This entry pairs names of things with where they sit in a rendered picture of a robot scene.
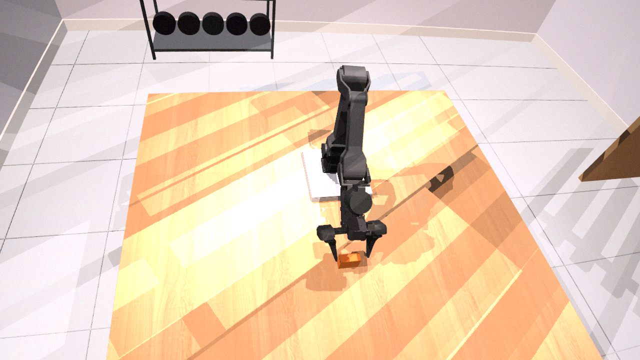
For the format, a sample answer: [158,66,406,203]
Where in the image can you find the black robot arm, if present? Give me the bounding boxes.
[321,65,375,242]

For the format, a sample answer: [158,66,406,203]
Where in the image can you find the orange block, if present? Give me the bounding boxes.
[337,252,361,269]

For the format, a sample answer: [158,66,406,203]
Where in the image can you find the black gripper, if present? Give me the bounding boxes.
[316,205,387,262]

